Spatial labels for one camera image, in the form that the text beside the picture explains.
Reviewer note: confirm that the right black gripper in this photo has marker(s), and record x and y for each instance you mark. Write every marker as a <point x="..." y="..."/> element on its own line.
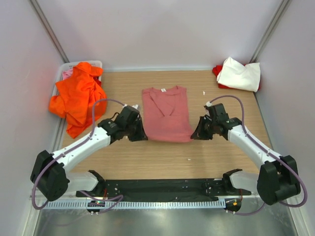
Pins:
<point x="204" y="125"/>

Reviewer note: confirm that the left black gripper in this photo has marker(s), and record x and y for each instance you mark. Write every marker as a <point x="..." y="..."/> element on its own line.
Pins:
<point x="135" y="127"/>

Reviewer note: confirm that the pink t shirt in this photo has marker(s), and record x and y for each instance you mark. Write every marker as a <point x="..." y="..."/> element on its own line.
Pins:
<point x="166" y="114"/>

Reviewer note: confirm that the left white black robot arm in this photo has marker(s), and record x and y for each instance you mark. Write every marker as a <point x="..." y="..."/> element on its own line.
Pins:
<point x="52" y="174"/>

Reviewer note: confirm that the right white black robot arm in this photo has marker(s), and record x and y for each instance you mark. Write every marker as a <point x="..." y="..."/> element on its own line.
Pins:
<point x="277" y="179"/>

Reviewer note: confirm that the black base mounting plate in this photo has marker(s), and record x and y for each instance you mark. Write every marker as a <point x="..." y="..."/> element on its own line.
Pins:
<point x="167" y="190"/>

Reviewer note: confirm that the white folded t shirt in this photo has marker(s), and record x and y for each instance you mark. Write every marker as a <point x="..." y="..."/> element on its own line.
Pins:
<point x="235" y="75"/>

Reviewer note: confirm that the orange t shirt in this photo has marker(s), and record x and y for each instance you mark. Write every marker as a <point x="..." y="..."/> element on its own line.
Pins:
<point x="77" y="95"/>

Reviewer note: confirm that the light pink garment in basket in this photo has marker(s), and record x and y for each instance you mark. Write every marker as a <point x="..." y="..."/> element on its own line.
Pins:
<point x="67" y="74"/>

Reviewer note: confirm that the white plastic basket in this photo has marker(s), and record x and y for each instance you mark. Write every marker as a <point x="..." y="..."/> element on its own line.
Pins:
<point x="68" y="66"/>

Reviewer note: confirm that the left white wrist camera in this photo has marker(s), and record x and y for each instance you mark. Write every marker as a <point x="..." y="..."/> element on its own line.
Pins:
<point x="136" y="106"/>

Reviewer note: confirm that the slotted cable duct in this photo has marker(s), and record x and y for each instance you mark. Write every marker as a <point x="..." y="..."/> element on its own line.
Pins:
<point x="91" y="204"/>

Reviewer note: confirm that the right aluminium frame post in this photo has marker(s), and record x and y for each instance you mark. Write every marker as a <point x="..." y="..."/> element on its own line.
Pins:
<point x="282" y="8"/>

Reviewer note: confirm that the aluminium frame post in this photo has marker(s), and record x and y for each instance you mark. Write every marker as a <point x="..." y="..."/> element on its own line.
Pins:
<point x="47" y="27"/>
<point x="282" y="8"/>

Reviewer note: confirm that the left aluminium frame post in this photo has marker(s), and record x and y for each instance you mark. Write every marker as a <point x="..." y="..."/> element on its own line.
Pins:
<point x="47" y="27"/>

